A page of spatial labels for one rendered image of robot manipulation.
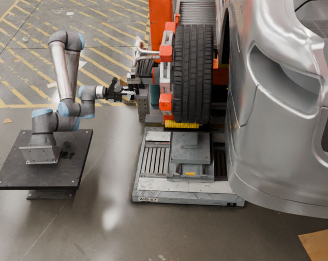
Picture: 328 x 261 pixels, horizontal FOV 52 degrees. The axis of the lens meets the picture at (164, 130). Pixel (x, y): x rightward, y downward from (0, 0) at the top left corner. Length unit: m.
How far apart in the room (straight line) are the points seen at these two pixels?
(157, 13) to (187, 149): 1.04
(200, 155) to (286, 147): 1.41
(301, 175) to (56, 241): 1.76
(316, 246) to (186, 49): 1.55
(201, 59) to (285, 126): 0.94
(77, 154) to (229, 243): 1.27
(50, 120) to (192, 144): 1.09
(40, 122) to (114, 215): 0.86
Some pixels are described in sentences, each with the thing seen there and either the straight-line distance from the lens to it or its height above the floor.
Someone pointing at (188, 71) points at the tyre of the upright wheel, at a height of 1.04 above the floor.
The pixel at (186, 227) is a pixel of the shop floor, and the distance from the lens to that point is 2.50.
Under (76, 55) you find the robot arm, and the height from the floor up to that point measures 0.91.
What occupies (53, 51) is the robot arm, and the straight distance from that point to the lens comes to 2.49.
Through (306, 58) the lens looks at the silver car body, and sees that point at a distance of 1.13.
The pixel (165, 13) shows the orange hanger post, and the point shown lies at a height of 1.13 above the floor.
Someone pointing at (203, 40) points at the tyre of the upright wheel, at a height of 1.16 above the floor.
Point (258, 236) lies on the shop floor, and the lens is 2.52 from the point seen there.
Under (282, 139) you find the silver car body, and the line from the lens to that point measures 1.28.
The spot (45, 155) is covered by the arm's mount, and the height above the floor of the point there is 0.39.
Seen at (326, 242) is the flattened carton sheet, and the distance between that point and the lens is 2.62.
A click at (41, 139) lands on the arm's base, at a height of 0.49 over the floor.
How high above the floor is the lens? 2.10
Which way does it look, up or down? 41 degrees down
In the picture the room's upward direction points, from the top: 2 degrees counter-clockwise
